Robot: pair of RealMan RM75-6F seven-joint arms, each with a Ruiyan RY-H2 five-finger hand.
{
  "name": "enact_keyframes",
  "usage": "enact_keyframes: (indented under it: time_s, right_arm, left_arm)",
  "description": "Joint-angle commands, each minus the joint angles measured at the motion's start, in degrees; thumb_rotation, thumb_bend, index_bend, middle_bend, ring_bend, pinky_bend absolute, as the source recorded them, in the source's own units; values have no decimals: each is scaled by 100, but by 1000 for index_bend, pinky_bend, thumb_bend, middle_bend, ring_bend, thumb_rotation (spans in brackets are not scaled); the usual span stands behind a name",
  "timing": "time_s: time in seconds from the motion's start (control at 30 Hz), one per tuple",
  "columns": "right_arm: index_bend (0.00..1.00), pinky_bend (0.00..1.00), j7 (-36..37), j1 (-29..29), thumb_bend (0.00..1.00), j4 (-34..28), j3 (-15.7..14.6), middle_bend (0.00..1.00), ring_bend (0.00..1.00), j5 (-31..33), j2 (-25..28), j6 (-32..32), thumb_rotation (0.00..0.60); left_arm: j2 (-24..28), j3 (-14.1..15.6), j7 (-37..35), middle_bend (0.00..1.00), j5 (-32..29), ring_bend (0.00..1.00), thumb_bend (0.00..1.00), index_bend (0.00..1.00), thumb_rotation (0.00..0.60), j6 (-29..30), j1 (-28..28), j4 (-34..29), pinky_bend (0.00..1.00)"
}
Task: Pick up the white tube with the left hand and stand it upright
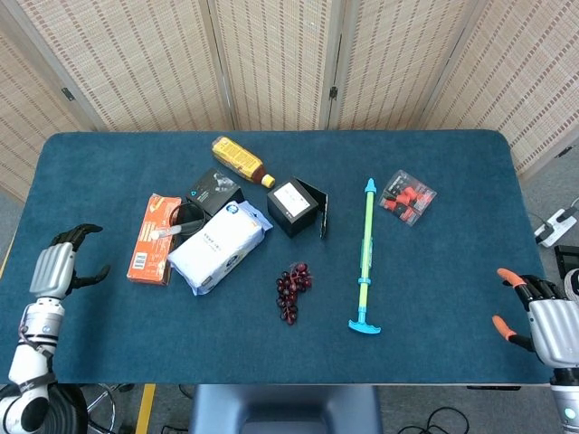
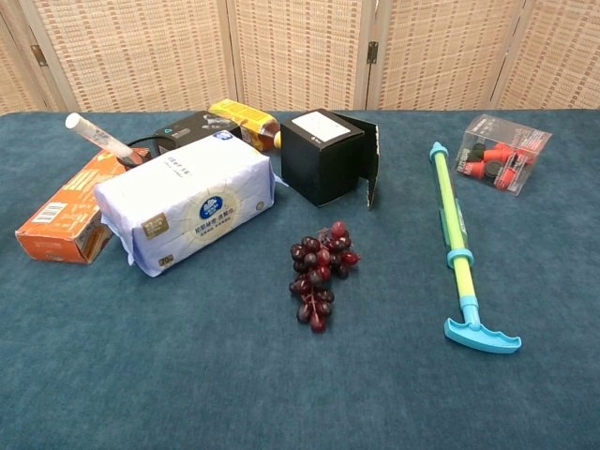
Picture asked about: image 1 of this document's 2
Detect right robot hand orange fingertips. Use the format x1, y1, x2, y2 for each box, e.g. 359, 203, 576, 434
491, 268, 579, 367

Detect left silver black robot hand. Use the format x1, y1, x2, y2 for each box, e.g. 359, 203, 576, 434
29, 223, 112, 300

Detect white tube with cap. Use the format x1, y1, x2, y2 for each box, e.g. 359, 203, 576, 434
151, 222, 198, 240

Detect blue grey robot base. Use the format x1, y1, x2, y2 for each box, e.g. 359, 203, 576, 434
188, 383, 384, 434

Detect black round bowl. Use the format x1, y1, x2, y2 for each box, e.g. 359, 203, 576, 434
169, 202, 210, 237

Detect black device on floor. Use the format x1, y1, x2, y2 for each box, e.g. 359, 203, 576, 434
554, 245, 579, 281

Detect white power strip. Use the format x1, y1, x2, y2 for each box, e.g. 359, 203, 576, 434
534, 207, 579, 248

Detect orange cardboard box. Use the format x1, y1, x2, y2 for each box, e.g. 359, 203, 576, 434
126, 193, 183, 287

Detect blue felt table cover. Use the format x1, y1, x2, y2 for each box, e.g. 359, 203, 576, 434
0, 129, 554, 386

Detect black stool chrome legs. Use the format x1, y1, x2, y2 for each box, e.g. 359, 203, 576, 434
43, 382, 135, 434

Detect white tissue pack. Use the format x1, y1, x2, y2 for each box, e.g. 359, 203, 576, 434
166, 200, 274, 297

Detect black box blue logo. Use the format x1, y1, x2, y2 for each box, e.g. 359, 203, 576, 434
185, 167, 245, 218

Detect clear box red parts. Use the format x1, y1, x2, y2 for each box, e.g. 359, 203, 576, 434
377, 169, 438, 228

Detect green blue toy water pump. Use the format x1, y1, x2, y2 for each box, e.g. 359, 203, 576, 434
347, 177, 383, 336

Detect yellow label tea bottle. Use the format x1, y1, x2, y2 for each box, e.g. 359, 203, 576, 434
211, 136, 277, 189

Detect dark red grape bunch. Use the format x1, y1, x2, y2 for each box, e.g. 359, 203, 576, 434
275, 261, 313, 326

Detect black cube box white label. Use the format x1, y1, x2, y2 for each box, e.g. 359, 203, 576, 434
266, 176, 329, 240

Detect woven folding screen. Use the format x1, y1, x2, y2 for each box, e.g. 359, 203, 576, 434
0, 0, 579, 203

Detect black floor cable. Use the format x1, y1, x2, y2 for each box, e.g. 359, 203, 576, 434
396, 405, 472, 434

